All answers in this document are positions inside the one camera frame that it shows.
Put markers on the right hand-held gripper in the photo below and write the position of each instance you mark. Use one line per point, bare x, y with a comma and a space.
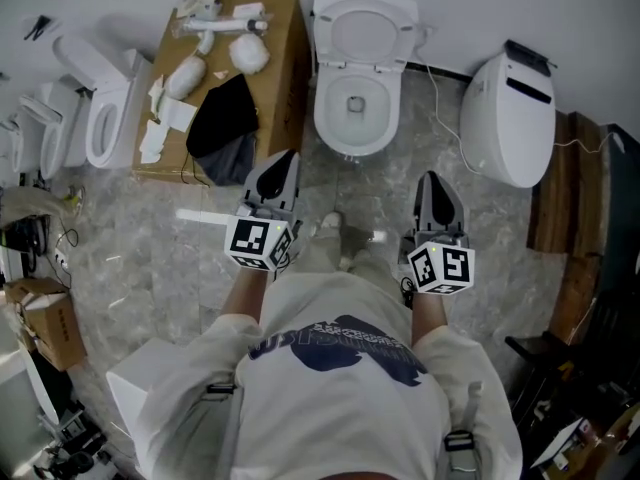
442, 268

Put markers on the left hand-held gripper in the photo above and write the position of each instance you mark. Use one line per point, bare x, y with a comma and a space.
250, 240

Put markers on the person's left forearm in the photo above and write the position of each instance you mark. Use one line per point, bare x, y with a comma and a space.
245, 298

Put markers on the person's right forearm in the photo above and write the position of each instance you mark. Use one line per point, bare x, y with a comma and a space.
430, 318

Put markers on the white toilet bowl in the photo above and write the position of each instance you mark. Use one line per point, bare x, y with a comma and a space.
325, 118

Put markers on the white smart toilet black panel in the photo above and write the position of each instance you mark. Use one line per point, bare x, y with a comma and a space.
500, 118

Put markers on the white toilet lid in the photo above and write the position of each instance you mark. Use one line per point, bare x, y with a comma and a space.
365, 35

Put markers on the grey cloth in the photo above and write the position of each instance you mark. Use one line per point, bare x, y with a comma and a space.
230, 165

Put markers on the person's left shoe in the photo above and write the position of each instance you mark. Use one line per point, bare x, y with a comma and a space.
331, 220

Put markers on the person's beige trousers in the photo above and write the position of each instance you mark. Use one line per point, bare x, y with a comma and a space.
325, 253

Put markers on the black cloth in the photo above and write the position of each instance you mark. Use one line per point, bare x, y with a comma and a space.
222, 118

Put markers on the large brown cardboard box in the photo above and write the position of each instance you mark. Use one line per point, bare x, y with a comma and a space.
280, 93

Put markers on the white folded paper sheet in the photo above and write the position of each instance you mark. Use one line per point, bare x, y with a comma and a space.
180, 115

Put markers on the dark wooden planks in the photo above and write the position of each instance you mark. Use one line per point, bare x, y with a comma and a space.
560, 193

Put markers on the small crumpled paper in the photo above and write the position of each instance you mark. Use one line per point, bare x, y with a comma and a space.
221, 74

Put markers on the white paper strip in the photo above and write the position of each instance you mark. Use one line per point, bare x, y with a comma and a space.
152, 143

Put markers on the round bagged white foam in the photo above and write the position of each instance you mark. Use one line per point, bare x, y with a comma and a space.
249, 53

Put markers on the oval bagged white foam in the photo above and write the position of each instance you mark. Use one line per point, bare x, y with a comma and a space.
185, 78

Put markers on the white bagged pipe fitting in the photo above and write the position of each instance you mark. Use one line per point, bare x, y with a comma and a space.
220, 25

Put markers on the small white box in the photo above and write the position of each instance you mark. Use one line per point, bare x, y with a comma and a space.
247, 10

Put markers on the crumpled pale cloth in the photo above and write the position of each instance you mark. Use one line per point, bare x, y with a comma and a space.
197, 2

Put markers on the dark equipment rack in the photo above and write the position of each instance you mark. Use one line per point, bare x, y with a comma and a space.
565, 383

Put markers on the white power strip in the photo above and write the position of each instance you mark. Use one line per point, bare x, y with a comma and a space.
61, 259

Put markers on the person's white printed shirt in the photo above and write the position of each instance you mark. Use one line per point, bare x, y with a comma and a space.
340, 418

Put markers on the plain white box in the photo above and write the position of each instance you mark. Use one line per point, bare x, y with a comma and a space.
140, 373

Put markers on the small brown cardboard box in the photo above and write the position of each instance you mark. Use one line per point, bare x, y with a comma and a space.
55, 333

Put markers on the metal cabinet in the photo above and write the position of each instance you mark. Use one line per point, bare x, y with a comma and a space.
20, 393

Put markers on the pile of black equipment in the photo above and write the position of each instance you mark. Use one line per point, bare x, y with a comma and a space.
75, 448

